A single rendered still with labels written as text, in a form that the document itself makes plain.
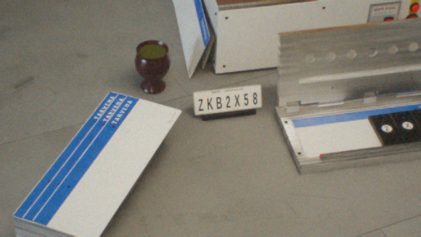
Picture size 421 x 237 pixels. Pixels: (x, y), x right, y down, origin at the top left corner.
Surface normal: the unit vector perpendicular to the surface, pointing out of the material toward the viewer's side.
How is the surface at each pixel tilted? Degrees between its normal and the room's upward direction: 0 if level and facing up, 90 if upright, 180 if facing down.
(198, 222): 0
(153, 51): 0
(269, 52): 90
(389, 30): 76
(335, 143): 0
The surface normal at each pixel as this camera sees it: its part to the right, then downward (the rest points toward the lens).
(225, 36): 0.22, 0.65
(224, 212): 0.03, -0.75
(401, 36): 0.22, 0.45
